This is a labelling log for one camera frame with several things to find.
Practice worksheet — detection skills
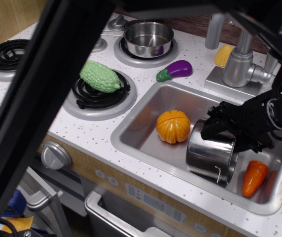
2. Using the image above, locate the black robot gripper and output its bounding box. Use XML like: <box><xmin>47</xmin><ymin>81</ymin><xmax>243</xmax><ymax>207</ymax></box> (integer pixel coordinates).
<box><xmin>201</xmin><ymin>90</ymin><xmax>282</xmax><ymax>153</ymax></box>

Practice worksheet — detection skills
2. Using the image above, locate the tall stainless steel pot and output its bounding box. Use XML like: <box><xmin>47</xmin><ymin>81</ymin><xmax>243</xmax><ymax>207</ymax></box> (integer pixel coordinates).
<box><xmin>186</xmin><ymin>118</ymin><xmax>239</xmax><ymax>186</ymax></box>

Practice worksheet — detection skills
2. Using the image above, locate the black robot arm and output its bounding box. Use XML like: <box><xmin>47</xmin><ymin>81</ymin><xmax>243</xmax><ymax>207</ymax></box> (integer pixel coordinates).
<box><xmin>118</xmin><ymin>0</ymin><xmax>282</xmax><ymax>153</ymax></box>

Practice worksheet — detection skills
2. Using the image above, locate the stainless steel sink basin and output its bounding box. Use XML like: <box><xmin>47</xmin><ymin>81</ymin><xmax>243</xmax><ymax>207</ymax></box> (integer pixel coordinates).
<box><xmin>111</xmin><ymin>81</ymin><xmax>282</xmax><ymax>215</ymax></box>

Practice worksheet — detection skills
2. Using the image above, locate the orange toy carrot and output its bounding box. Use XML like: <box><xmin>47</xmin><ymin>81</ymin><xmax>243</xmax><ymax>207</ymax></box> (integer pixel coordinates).
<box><xmin>242</xmin><ymin>160</ymin><xmax>269</xmax><ymax>198</ymax></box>

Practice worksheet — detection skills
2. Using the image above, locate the orange toy pumpkin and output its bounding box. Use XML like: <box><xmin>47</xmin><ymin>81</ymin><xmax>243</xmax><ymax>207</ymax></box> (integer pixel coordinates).
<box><xmin>156</xmin><ymin>110</ymin><xmax>191</xmax><ymax>144</ymax></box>

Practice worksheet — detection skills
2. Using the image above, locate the silver toy faucet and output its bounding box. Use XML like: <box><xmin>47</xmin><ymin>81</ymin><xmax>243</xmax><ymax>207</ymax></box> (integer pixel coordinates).
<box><xmin>204</xmin><ymin>13</ymin><xmax>278</xmax><ymax>100</ymax></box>

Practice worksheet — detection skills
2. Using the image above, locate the purple toy eggplant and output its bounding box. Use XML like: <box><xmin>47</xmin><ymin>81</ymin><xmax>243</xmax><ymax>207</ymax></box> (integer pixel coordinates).
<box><xmin>156</xmin><ymin>60</ymin><xmax>193</xmax><ymax>82</ymax></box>

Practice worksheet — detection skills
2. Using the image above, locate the yellow toy corn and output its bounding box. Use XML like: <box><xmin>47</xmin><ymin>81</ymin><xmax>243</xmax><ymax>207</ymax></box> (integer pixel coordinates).
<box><xmin>214</xmin><ymin>44</ymin><xmax>233</xmax><ymax>68</ymax></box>

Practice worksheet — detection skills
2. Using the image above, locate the back right black burner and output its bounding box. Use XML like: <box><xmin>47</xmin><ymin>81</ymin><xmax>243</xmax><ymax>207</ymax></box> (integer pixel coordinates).
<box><xmin>113</xmin><ymin>39</ymin><xmax>178</xmax><ymax>69</ymax></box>

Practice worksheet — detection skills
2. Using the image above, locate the black burner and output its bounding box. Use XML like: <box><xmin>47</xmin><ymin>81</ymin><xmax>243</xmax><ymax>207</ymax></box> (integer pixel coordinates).
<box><xmin>63</xmin><ymin>70</ymin><xmax>137</xmax><ymax>121</ymax></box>
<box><xmin>0</xmin><ymin>39</ymin><xmax>29</xmax><ymax>82</ymax></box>
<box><xmin>113</xmin><ymin>39</ymin><xmax>178</xmax><ymax>69</ymax></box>

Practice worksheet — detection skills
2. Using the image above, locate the green toy bitter gourd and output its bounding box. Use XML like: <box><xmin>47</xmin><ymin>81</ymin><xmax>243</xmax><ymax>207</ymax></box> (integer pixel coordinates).
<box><xmin>79</xmin><ymin>61</ymin><xmax>121</xmax><ymax>93</ymax></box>

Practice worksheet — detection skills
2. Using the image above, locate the front right black burner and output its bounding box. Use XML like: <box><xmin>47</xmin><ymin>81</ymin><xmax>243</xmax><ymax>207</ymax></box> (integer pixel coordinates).
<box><xmin>63</xmin><ymin>70</ymin><xmax>137</xmax><ymax>121</ymax></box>

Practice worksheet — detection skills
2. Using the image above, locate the silver stove knob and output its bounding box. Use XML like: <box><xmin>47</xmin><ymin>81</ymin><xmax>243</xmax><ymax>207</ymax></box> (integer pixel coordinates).
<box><xmin>92</xmin><ymin>37</ymin><xmax>107</xmax><ymax>53</ymax></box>
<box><xmin>107</xmin><ymin>15</ymin><xmax>128</xmax><ymax>31</ymax></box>

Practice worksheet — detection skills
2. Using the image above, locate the large silver oven dial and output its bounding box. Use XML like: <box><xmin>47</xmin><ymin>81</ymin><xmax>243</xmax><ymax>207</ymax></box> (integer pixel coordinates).
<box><xmin>41</xmin><ymin>141</ymin><xmax>72</xmax><ymax>170</ymax></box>

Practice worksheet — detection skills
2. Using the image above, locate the black foreground pole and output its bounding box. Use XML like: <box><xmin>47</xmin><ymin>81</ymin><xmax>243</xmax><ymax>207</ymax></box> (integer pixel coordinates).
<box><xmin>0</xmin><ymin>0</ymin><xmax>116</xmax><ymax>217</ymax></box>

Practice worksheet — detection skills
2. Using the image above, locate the blue clamp tool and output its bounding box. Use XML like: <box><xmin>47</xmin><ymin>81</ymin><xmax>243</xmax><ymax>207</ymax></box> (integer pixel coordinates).
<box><xmin>3</xmin><ymin>190</ymin><xmax>27</xmax><ymax>217</ymax></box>

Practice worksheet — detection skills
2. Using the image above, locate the yellow tape piece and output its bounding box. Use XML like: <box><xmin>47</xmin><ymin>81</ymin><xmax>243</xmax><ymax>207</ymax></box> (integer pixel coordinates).
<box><xmin>5</xmin><ymin>216</ymin><xmax>34</xmax><ymax>232</ymax></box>

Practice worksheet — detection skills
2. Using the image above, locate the front left black burner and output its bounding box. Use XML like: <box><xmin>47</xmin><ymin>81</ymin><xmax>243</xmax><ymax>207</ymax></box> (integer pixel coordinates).
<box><xmin>0</xmin><ymin>39</ymin><xmax>29</xmax><ymax>82</ymax></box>

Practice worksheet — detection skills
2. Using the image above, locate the steel saucepan with handle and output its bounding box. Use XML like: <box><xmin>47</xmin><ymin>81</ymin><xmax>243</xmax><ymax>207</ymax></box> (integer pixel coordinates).
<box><xmin>101</xmin><ymin>19</ymin><xmax>175</xmax><ymax>59</ymax></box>

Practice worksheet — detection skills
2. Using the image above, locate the silver dishwasher door handle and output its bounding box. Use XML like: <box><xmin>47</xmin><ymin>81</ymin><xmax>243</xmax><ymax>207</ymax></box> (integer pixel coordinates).
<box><xmin>84</xmin><ymin>191</ymin><xmax>170</xmax><ymax>237</ymax></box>

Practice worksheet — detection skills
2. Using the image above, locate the silver oven door handle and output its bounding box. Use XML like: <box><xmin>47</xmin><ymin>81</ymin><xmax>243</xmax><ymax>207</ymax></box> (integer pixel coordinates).
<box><xmin>20</xmin><ymin>167</ymin><xmax>64</xmax><ymax>213</ymax></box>

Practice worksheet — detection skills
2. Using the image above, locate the black coiled cable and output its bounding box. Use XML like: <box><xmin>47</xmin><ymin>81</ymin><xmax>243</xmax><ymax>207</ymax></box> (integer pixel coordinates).
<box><xmin>0</xmin><ymin>217</ymin><xmax>18</xmax><ymax>237</ymax></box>

